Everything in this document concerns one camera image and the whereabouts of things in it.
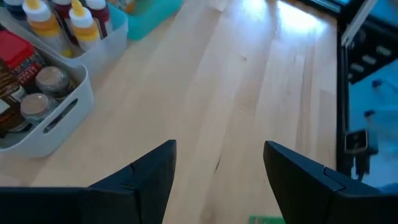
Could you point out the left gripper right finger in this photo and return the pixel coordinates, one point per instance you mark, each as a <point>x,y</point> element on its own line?
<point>326,202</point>

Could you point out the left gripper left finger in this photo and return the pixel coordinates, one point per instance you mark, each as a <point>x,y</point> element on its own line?
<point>93,205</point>

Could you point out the cork lid saffron glass jar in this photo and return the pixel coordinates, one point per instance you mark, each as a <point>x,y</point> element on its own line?
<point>37,107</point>
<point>54,82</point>

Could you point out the red lid sprinkles jar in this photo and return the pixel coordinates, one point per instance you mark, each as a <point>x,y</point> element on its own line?
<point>15,49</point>

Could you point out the yellow cap food colouring bottle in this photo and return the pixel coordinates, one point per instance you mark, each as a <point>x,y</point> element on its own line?
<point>82,25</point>
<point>42,21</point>

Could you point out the red cap food colouring bottle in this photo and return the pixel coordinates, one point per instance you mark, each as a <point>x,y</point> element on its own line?
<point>99,14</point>

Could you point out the green Apple Jacks box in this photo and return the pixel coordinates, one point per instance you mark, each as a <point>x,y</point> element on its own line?
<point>267,220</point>

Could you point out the small clear plastic bin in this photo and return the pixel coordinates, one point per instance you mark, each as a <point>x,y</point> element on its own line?
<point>115,40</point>

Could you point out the teal plastic tray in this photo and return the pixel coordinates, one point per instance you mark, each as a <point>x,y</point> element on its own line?
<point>152,21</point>

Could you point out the small grey table-level camera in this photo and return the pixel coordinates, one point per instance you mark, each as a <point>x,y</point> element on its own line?
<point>356,141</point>

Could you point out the silver metal bracket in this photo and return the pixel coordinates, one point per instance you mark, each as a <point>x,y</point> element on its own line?
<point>357,21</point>

